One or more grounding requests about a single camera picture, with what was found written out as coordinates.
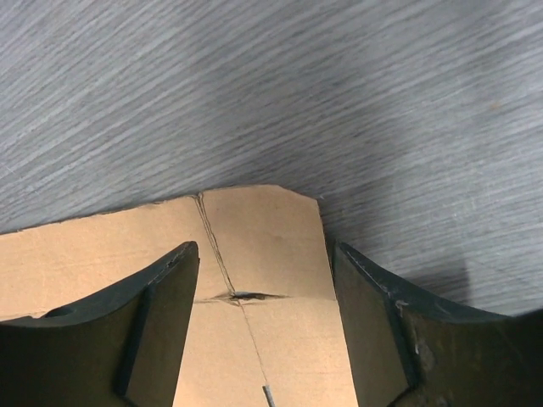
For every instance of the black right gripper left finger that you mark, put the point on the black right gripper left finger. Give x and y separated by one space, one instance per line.
120 346

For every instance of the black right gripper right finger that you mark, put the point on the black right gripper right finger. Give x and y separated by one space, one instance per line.
410 347

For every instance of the cardboard box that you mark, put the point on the cardboard box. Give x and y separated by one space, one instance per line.
265 327

